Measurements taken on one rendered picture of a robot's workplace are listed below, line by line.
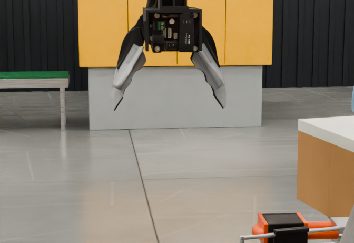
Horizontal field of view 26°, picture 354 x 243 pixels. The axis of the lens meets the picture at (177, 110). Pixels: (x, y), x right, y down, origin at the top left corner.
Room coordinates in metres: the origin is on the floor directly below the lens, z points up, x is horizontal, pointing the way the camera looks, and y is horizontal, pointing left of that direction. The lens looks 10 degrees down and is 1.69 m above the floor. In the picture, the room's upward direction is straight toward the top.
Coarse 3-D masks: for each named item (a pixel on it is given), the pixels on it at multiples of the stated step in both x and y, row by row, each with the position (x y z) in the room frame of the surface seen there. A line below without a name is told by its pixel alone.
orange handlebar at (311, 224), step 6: (312, 222) 1.44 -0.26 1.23; (318, 222) 1.44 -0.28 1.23; (324, 222) 1.44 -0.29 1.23; (330, 222) 1.44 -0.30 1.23; (252, 228) 1.42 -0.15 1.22; (258, 228) 1.40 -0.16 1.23; (312, 228) 1.40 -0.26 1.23; (252, 234) 1.41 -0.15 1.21; (258, 234) 1.39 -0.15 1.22; (312, 234) 1.39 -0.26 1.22; (318, 234) 1.39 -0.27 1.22; (324, 234) 1.39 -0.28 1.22; (330, 234) 1.39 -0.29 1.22; (336, 234) 1.40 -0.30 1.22
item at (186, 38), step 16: (160, 0) 0.96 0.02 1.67; (176, 0) 0.98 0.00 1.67; (144, 16) 0.98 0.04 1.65; (160, 16) 0.97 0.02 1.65; (176, 16) 0.97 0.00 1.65; (192, 16) 0.96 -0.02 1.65; (144, 32) 1.01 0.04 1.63; (160, 32) 0.97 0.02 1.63; (176, 32) 0.98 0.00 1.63; (192, 32) 0.96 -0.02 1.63; (160, 48) 0.97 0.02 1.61; (176, 48) 0.97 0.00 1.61; (192, 48) 0.96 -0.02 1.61
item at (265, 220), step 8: (264, 216) 1.43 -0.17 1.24; (272, 216) 1.43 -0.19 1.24; (280, 216) 1.43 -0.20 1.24; (288, 216) 1.43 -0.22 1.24; (296, 216) 1.43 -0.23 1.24; (264, 224) 1.39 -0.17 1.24; (272, 224) 1.39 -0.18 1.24; (280, 224) 1.39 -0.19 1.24; (288, 224) 1.39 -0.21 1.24; (296, 224) 1.39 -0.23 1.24; (304, 224) 1.39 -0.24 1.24; (264, 232) 1.39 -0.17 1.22; (272, 232) 1.39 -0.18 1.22; (264, 240) 1.39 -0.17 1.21; (272, 240) 1.39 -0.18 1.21
